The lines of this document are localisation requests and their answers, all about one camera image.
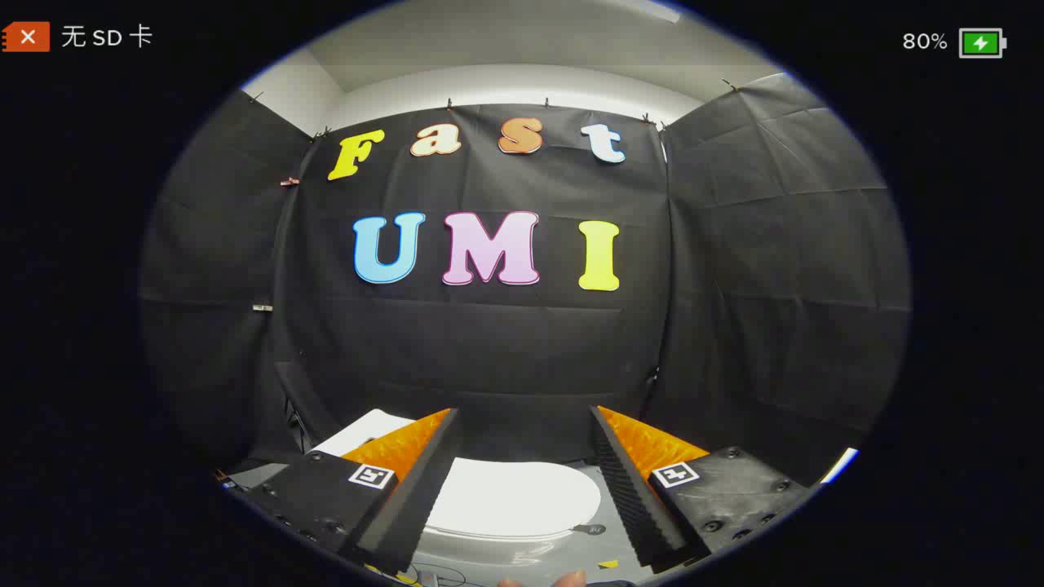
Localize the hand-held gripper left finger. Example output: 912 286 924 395
237 408 462 575

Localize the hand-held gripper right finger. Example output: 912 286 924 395
589 405 817 570

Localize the white toilet lid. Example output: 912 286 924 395
424 457 603 540

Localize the white toilet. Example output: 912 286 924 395
314 409 609 565

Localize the black backdrop cloth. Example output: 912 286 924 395
139 72 912 490

